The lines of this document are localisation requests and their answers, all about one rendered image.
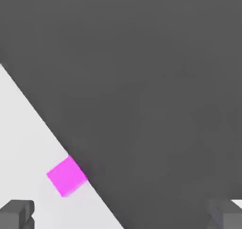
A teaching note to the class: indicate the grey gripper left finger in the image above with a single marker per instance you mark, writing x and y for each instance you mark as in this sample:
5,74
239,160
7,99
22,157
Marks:
17,213

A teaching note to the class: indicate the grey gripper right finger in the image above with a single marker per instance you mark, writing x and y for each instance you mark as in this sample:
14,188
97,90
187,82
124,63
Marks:
229,216

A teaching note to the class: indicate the small magenta cube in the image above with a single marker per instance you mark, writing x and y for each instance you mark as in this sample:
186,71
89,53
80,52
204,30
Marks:
67,177

